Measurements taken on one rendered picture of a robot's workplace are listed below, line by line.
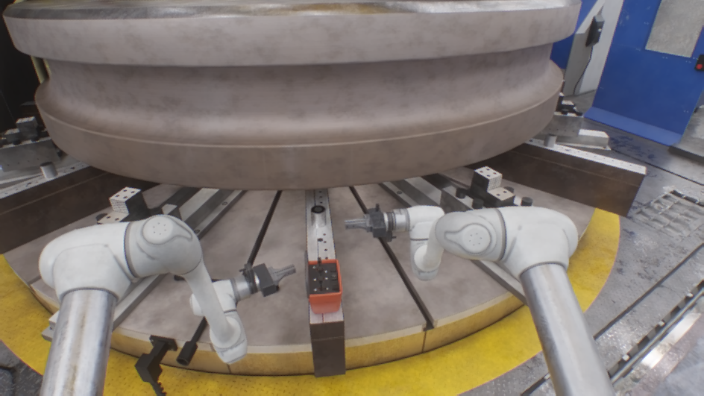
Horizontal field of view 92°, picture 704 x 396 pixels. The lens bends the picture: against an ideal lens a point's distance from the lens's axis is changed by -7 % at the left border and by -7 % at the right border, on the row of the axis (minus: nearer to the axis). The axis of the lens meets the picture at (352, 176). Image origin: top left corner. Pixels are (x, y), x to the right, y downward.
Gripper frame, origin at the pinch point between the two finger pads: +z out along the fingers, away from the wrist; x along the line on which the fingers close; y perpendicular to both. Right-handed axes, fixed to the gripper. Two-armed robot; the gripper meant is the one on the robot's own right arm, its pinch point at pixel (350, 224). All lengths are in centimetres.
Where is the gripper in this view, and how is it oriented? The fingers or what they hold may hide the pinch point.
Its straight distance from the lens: 142.9
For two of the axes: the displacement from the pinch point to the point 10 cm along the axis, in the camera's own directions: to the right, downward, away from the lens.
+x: 1.3, 4.9, -8.6
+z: -9.9, 0.6, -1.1
